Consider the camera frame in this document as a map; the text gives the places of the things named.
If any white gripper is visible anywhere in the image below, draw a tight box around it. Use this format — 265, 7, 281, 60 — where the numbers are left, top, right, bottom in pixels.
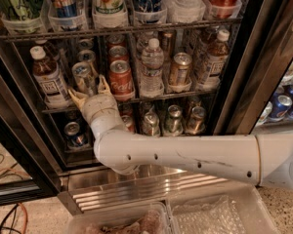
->
68, 74, 118, 122

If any silver redbull can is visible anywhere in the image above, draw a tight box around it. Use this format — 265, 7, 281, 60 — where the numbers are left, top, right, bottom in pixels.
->
71, 61, 97, 97
77, 50, 99, 77

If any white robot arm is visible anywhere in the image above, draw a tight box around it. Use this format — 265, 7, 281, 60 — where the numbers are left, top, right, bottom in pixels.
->
68, 76, 293, 190

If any front red coca-cola can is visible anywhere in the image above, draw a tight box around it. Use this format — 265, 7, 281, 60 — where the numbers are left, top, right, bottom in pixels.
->
108, 60, 133, 96

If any red coca-cola can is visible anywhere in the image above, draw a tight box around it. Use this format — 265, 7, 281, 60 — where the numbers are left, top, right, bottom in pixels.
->
108, 46, 129, 63
108, 60, 133, 96

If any blue pepsi can bottom shelf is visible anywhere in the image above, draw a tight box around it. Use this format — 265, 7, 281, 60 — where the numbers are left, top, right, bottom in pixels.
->
64, 122, 88, 147

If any red can bottom shelf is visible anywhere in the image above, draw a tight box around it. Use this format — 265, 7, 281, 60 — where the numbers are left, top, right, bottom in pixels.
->
121, 115, 135, 133

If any silver can bottom shelf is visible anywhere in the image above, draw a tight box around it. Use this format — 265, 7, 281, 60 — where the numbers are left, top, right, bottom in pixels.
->
142, 112, 160, 137

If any green-silver can bottom shelf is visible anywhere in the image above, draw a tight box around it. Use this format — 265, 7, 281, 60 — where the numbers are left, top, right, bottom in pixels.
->
164, 104, 183, 136

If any gold can middle shelf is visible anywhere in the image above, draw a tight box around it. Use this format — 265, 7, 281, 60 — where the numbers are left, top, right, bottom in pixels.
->
169, 53, 192, 86

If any gold can bottom right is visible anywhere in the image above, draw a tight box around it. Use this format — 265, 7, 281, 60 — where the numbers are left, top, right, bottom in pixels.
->
186, 106, 206, 135

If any water bottle top shelf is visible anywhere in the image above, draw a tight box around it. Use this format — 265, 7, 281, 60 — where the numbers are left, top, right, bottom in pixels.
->
164, 0, 205, 23

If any blue pepsi can right fridge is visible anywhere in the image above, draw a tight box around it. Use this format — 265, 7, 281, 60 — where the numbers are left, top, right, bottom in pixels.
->
269, 95, 292, 122

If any front left tea bottle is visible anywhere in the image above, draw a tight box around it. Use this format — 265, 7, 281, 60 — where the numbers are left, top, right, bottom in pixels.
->
30, 46, 70, 108

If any tea bottle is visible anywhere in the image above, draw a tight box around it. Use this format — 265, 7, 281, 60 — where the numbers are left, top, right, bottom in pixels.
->
197, 29, 230, 85
30, 46, 70, 108

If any clear water bottle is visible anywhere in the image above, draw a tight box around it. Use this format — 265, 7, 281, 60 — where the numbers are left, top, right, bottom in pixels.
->
140, 38, 164, 98

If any right tea bottle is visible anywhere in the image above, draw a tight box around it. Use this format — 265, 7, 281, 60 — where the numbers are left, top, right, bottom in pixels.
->
197, 29, 230, 85

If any left clear plastic bin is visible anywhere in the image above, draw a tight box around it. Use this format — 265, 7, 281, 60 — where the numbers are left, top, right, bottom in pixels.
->
64, 202, 172, 234

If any clear plastic bin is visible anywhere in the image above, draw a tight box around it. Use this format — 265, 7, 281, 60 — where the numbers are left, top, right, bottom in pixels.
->
166, 181, 280, 234
64, 202, 172, 234

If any right clear plastic bin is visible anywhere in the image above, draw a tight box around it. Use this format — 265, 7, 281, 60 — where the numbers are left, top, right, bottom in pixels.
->
166, 181, 280, 234

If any orange cable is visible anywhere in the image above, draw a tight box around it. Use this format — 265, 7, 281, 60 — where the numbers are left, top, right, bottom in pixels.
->
0, 168, 32, 234

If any black cable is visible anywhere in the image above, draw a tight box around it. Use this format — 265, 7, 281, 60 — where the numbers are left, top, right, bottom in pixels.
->
0, 138, 22, 234

